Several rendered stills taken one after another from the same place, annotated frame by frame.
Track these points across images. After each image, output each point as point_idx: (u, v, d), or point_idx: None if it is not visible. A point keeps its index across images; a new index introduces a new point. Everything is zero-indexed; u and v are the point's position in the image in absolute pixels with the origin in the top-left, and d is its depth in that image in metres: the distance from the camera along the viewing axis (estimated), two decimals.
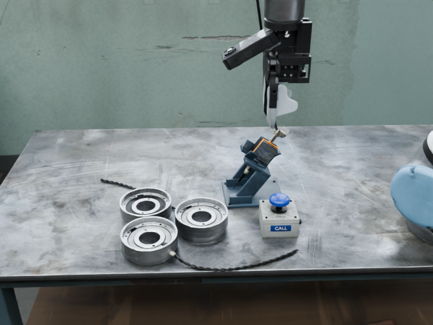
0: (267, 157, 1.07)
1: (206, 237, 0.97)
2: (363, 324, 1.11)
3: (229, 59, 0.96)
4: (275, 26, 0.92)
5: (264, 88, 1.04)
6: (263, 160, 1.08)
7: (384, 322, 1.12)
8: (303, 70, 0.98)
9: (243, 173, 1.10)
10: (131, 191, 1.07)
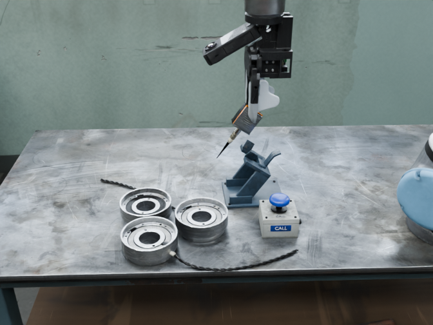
0: (250, 124, 1.03)
1: (206, 237, 0.97)
2: (363, 324, 1.11)
3: (209, 53, 0.95)
4: (256, 20, 0.92)
5: (246, 84, 1.02)
6: (246, 128, 1.04)
7: (384, 322, 1.12)
8: (285, 65, 0.97)
9: (227, 142, 1.06)
10: (131, 191, 1.07)
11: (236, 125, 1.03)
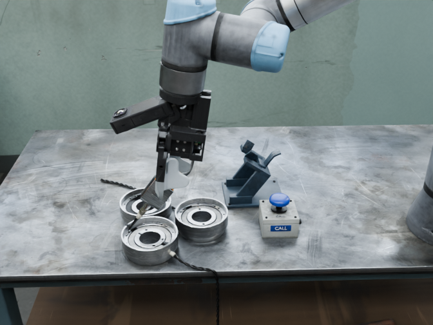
0: (160, 200, 0.94)
1: (206, 237, 0.97)
2: (363, 324, 1.11)
3: (115, 122, 0.86)
4: (167, 97, 0.82)
5: None
6: (155, 203, 0.94)
7: (384, 322, 1.12)
8: (199, 146, 0.88)
9: (135, 217, 0.96)
10: (131, 191, 1.07)
11: (144, 199, 0.94)
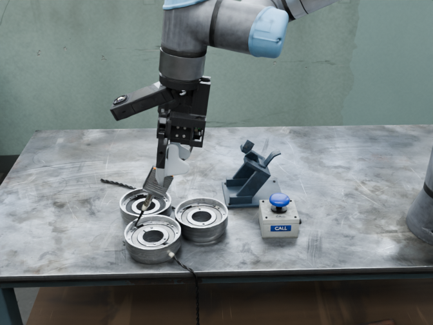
0: (162, 187, 0.95)
1: (206, 237, 0.97)
2: (363, 324, 1.11)
3: (116, 109, 0.86)
4: (167, 83, 0.83)
5: None
6: (158, 192, 0.95)
7: (384, 322, 1.12)
8: (199, 133, 0.89)
9: (141, 210, 0.97)
10: (131, 191, 1.07)
11: (146, 190, 0.94)
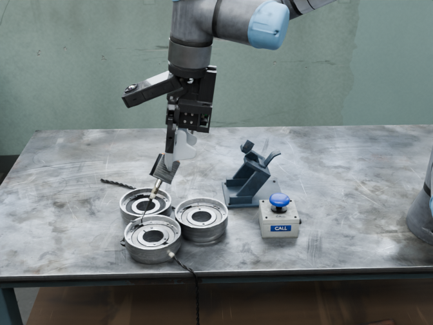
0: (170, 173, 1.00)
1: (206, 237, 0.97)
2: (363, 324, 1.11)
3: (127, 97, 0.92)
4: (176, 71, 0.88)
5: None
6: (167, 177, 0.99)
7: (384, 322, 1.12)
8: (205, 119, 0.94)
9: (149, 198, 0.99)
10: (131, 191, 1.07)
11: (156, 175, 0.98)
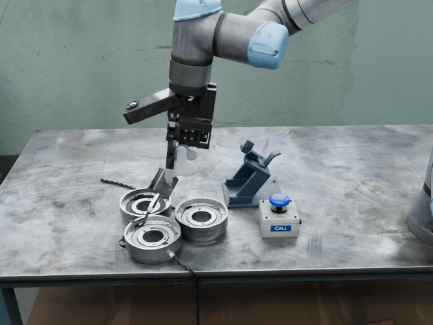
0: (169, 188, 1.01)
1: (206, 237, 0.97)
2: (363, 324, 1.11)
3: (128, 113, 0.93)
4: (176, 89, 0.89)
5: None
6: (165, 192, 1.00)
7: (384, 322, 1.12)
8: (205, 135, 0.95)
9: (147, 212, 0.99)
10: (131, 191, 1.07)
11: (156, 189, 0.99)
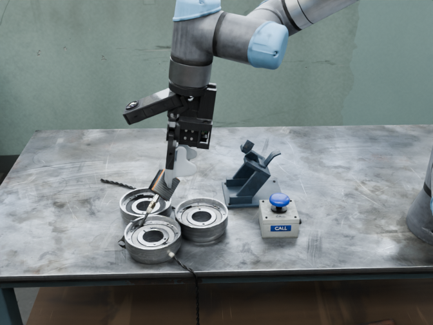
0: (170, 189, 1.00)
1: (206, 237, 0.97)
2: (363, 324, 1.11)
3: (128, 114, 0.93)
4: (176, 89, 0.89)
5: None
6: (166, 193, 1.00)
7: (384, 322, 1.12)
8: (205, 135, 0.95)
9: (145, 213, 0.99)
10: (131, 191, 1.07)
11: (156, 189, 0.99)
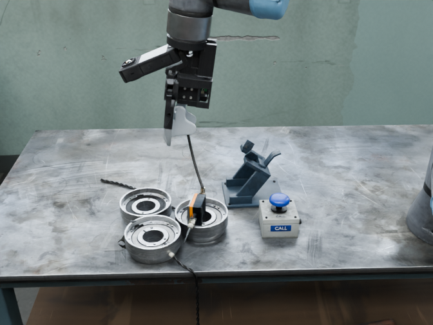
0: (190, 204, 0.99)
1: (206, 237, 0.97)
2: (363, 324, 1.11)
3: (124, 71, 0.89)
4: (174, 44, 0.85)
5: None
6: (189, 209, 0.98)
7: (384, 322, 1.12)
8: (205, 94, 0.91)
9: (189, 230, 0.94)
10: (131, 191, 1.07)
11: (188, 220, 0.99)
